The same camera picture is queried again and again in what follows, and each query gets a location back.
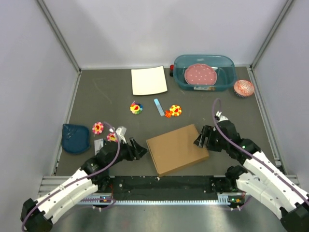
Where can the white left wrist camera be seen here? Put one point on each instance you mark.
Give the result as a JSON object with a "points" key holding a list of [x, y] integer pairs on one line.
{"points": [[119, 134]]}

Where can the white square plate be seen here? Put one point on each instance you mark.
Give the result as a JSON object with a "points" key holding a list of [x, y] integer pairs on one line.
{"points": [[148, 81]]}

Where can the blue packet under arm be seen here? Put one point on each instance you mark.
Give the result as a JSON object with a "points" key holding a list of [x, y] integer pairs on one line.
{"points": [[98, 145]]}

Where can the teal plastic basin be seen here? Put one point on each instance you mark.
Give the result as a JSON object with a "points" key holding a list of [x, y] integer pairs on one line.
{"points": [[225, 68]]}

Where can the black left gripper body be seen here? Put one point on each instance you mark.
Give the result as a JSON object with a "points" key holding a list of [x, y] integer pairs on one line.
{"points": [[126, 152]]}

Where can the aluminium frame post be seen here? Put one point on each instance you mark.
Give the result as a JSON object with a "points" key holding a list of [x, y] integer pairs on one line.
{"points": [[52, 23], [283, 13]]}

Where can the aluminium frame post right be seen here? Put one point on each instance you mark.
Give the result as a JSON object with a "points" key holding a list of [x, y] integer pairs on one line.
{"points": [[283, 13]]}

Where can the red capped small bottle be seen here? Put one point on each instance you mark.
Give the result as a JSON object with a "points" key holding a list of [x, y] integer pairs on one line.
{"points": [[171, 68]]}

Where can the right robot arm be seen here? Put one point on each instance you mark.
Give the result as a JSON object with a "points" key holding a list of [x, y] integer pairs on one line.
{"points": [[257, 176]]}

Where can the red patterned bowl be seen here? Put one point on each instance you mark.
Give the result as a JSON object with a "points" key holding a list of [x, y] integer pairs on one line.
{"points": [[243, 88]]}

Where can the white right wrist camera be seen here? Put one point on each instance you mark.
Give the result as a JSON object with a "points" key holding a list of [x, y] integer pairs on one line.
{"points": [[220, 117]]}

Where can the pink dotted plate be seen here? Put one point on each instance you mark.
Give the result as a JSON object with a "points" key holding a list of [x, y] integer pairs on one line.
{"points": [[200, 74]]}

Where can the blue highlighter marker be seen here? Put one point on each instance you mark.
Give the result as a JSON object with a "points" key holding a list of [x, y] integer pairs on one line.
{"points": [[159, 107]]}

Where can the yellow orange sunflower plush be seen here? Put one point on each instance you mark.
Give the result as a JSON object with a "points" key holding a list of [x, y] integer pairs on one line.
{"points": [[175, 110]]}

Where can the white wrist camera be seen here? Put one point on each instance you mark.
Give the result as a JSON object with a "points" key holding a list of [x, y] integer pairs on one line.
{"points": [[220, 117], [119, 134]]}

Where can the dark blue cloth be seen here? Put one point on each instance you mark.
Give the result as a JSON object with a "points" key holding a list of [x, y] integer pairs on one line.
{"points": [[75, 138]]}

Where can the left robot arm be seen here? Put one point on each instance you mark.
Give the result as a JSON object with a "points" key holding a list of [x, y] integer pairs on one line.
{"points": [[41, 214]]}

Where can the rainbow flower plush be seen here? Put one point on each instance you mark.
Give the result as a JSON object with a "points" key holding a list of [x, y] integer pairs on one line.
{"points": [[136, 108]]}

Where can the aluminium frame post left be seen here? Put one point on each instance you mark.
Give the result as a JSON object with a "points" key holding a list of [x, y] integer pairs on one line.
{"points": [[52, 23]]}

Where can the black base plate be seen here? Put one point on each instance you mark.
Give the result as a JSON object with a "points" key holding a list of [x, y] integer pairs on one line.
{"points": [[208, 183]]}

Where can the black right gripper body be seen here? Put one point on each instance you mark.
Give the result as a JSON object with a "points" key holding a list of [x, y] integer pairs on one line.
{"points": [[215, 143]]}

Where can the orange maple leaf charm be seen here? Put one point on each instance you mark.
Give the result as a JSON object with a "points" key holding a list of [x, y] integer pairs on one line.
{"points": [[168, 114]]}

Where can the brown cardboard box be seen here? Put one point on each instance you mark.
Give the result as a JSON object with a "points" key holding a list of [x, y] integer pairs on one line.
{"points": [[175, 150]]}

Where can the grey slotted cable duct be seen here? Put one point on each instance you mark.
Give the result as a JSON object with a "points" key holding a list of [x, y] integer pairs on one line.
{"points": [[221, 200]]}

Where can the pink flower plush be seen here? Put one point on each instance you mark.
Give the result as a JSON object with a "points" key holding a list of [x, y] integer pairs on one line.
{"points": [[98, 128], [111, 137]]}

